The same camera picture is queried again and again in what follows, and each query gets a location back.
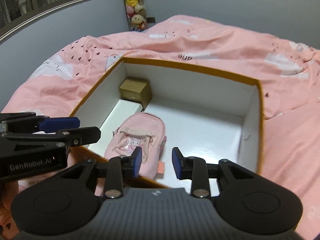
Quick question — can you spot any pink printed duvet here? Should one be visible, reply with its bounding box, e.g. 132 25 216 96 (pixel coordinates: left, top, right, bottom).
3 15 319 239

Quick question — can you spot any pink mini backpack pouch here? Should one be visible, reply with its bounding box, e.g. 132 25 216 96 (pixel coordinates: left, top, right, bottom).
104 112 167 179

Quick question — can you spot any orange cardboard storage box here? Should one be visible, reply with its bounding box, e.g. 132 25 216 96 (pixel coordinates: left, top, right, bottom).
72 57 264 190

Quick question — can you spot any small gold cube box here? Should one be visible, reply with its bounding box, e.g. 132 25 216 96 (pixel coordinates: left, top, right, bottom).
119 77 152 110

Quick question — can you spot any white rectangular box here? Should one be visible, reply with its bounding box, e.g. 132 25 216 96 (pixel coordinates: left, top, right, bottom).
88 99 143 157

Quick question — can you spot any person's hand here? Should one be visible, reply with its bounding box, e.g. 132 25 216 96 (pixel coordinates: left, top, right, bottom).
1 181 19 211

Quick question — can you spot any hanging plush toy organizer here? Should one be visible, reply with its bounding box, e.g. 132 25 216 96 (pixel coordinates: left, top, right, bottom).
124 0 154 32

